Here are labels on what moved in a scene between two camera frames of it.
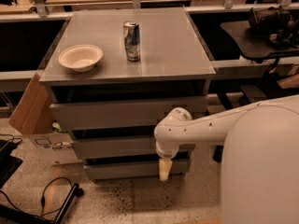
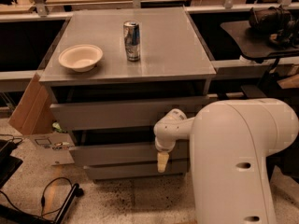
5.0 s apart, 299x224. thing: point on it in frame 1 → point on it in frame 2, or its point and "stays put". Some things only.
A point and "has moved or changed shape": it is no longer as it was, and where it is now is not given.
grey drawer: [123, 147] has moved or changed shape
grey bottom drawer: [134, 172] stays put
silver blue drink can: [132, 36] stays put
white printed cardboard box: [58, 147] stays put
